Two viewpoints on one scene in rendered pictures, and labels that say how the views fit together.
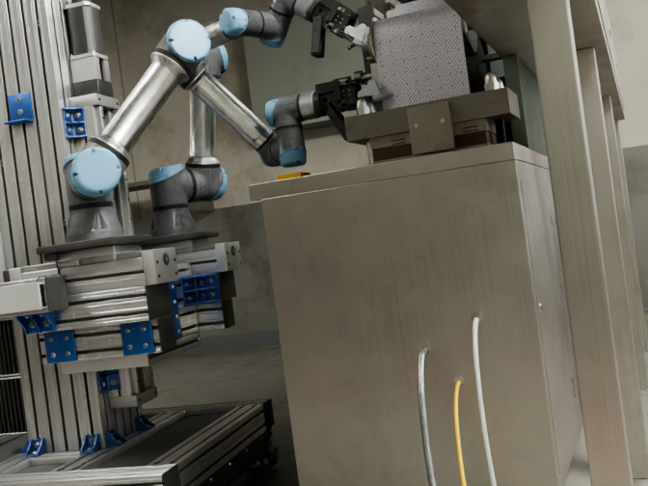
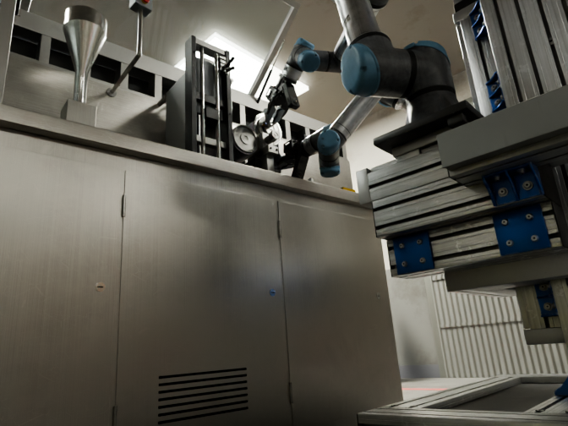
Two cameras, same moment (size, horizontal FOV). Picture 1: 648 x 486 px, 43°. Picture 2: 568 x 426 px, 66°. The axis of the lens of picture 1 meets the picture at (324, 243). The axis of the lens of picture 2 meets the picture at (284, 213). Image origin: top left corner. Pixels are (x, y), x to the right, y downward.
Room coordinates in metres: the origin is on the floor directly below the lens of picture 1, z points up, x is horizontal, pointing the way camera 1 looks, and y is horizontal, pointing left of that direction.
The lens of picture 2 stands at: (3.68, 0.59, 0.36)
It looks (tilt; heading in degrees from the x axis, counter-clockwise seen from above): 17 degrees up; 208
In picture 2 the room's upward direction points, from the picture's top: 4 degrees counter-clockwise
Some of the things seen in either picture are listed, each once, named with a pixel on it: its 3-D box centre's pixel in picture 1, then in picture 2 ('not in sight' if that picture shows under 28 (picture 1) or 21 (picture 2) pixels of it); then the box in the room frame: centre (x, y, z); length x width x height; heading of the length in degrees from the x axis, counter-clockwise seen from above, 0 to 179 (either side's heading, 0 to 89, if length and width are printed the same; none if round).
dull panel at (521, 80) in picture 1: (558, 134); not in sight; (3.11, -0.94, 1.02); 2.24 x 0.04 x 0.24; 158
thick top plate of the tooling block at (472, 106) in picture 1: (432, 118); not in sight; (2.01, -0.30, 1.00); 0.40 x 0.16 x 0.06; 68
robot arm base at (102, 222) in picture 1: (93, 222); not in sight; (2.20, 0.61, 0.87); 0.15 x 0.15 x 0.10
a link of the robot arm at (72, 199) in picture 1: (88, 178); not in sight; (2.19, 0.60, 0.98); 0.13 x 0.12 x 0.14; 23
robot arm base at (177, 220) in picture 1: (172, 220); (434, 117); (2.68, 0.48, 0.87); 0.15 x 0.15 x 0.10
